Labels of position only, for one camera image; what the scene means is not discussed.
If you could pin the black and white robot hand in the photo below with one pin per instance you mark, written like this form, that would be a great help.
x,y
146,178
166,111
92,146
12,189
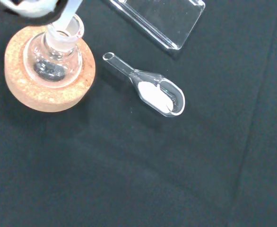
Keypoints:
x,y
11,9

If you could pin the clear round-bottom flask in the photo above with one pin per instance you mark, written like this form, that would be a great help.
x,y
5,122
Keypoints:
x,y
53,71

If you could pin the clear glass weighing funnel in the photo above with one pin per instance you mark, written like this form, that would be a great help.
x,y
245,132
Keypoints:
x,y
126,68

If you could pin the clear acrylic funnel stand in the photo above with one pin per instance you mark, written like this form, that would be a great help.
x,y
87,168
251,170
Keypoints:
x,y
167,21

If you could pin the white powder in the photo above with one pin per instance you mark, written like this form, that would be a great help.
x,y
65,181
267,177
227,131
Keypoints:
x,y
152,94

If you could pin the black bench cloth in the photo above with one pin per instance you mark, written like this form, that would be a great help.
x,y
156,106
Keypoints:
x,y
129,170

